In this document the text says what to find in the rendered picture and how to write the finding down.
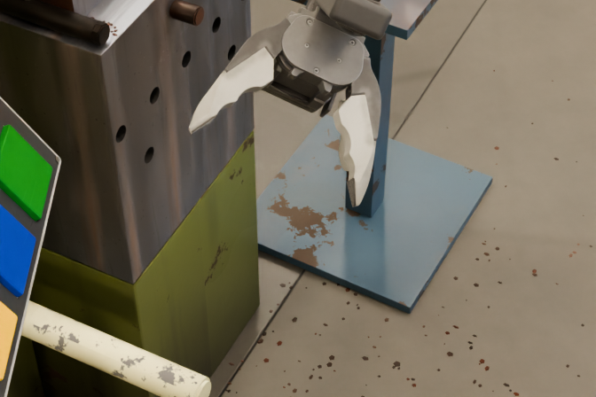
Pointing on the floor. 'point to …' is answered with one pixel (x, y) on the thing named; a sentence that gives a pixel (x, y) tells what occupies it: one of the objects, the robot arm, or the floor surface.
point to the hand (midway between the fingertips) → (275, 169)
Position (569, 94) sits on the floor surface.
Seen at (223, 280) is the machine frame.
